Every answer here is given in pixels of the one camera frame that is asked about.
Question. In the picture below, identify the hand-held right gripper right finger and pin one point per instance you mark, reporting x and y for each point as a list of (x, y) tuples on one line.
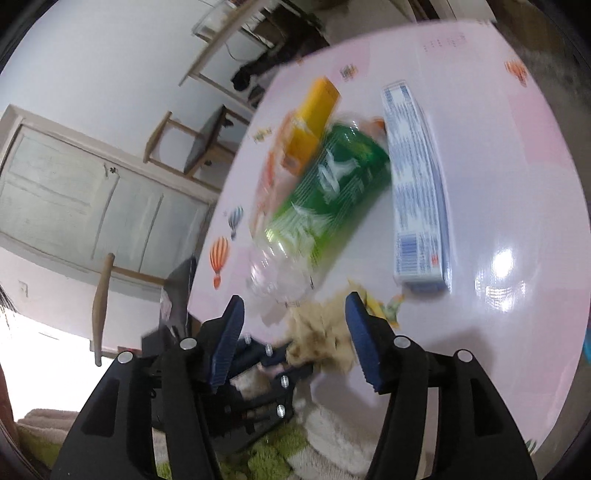
[(364, 341)]

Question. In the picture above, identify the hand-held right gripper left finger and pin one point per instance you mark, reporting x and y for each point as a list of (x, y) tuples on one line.
[(226, 346)]

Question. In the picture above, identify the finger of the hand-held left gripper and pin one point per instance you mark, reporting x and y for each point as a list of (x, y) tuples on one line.
[(277, 357), (272, 410)]

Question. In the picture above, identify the brown paper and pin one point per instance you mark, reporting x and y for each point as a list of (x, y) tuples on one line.
[(318, 332)]

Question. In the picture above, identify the orange plastic wrapper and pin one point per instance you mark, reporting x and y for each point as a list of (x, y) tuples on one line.
[(270, 170)]

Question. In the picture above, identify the green labelled plastic bottle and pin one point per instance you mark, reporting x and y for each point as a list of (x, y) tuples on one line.
[(332, 184)]

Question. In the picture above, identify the blue and white toothpaste box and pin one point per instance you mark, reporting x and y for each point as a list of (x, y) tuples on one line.
[(415, 184)]

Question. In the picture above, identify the blue plastic bin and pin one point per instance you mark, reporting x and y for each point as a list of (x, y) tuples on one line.
[(587, 341)]

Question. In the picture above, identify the beige and green blanket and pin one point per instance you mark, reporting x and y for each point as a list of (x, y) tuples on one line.
[(332, 443)]

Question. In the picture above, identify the wooden chair with curved backrest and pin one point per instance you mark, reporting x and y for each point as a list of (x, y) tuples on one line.
[(101, 300)]

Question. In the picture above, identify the white panelled door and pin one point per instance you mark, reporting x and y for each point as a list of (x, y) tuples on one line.
[(69, 194)]

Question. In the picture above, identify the wooden chair with black seat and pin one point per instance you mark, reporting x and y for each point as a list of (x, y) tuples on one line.
[(203, 138)]

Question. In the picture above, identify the black bag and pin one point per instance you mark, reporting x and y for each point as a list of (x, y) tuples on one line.
[(258, 69)]

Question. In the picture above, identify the long white side table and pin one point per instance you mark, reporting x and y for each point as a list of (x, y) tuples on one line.
[(217, 46)]

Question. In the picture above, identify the glass bowl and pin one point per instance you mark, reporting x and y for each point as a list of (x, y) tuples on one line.
[(212, 18)]

